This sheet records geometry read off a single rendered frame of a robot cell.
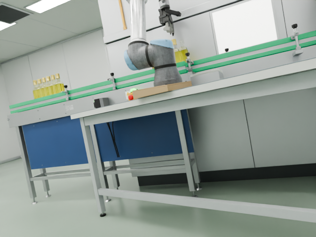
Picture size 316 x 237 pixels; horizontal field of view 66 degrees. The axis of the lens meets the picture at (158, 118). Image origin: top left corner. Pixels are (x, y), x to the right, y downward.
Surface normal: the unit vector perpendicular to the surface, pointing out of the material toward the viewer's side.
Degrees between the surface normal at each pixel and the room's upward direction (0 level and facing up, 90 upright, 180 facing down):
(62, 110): 90
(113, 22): 90
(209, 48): 90
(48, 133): 90
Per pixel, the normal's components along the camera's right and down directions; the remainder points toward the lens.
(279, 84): -0.61, 0.15
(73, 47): -0.36, 0.11
